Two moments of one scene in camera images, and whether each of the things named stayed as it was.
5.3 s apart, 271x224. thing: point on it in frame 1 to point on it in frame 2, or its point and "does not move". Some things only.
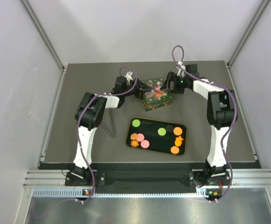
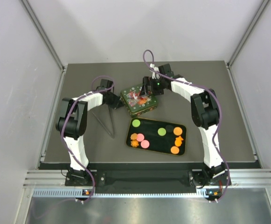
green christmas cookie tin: (151, 101) to (136, 106)
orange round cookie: (174, 150) does not move
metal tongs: (113, 136) does not move
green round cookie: (136, 123) does not move
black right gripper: (171, 77) to (147, 81)
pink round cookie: (145, 143) does not move
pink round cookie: (140, 137) does not move
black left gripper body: (133, 88) to (114, 101)
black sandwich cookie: (169, 128) does not move
